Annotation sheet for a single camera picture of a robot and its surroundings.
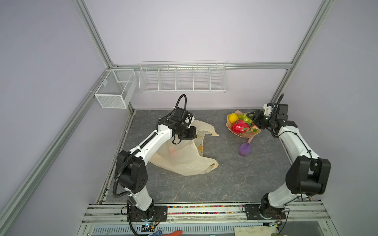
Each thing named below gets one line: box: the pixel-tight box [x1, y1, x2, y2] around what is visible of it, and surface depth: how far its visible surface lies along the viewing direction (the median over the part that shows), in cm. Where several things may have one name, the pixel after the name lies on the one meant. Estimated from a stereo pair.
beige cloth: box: [234, 225, 279, 236], surface depth 70 cm
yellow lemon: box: [228, 113, 239, 123], surface depth 107 cm
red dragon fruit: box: [231, 119, 251, 134], surface depth 102 cm
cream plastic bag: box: [149, 120, 220, 177], surface depth 84 cm
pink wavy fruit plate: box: [233, 127, 261, 138], surface depth 104 cm
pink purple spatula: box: [239, 136, 254, 157], surface depth 98 cm
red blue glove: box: [148, 229, 184, 236], surface depth 70 cm
